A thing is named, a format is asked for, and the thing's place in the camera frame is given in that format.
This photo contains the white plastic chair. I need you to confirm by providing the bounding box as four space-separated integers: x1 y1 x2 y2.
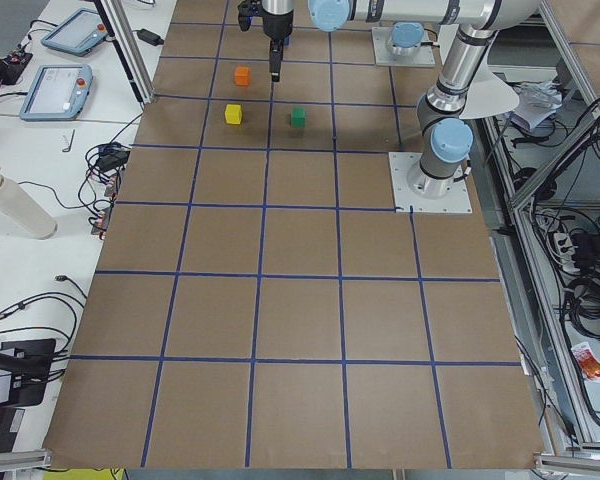
460 63 519 120

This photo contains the aluminium frame post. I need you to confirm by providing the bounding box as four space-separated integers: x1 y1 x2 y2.
94 0 154 105

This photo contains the far teach pendant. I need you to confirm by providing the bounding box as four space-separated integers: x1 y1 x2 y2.
41 8 108 57

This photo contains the teach pendant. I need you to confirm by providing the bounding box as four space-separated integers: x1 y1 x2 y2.
19 64 93 121
41 8 108 57

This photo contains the black power adapter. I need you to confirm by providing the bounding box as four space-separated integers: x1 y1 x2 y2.
136 29 164 46

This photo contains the yellow wooden block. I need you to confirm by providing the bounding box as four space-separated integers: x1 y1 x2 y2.
224 104 243 125

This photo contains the green wooden block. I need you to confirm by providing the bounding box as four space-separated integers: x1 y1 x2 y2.
290 106 307 128

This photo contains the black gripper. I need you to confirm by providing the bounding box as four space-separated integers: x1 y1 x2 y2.
262 14 294 82

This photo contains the white cylindrical bottle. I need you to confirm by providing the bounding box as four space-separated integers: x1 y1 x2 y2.
0 168 57 239

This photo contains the orange wooden block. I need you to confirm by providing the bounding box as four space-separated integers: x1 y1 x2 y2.
234 65 251 87

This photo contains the hex key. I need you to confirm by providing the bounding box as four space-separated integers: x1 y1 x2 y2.
61 129 76 153

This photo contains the orange snack packet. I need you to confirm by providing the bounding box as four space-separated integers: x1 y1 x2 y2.
571 342 600 382

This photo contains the near teach pendant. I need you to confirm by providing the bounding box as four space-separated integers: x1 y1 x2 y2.
19 64 93 121

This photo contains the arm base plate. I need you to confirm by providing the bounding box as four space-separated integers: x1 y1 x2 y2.
371 27 436 68
389 152 472 215

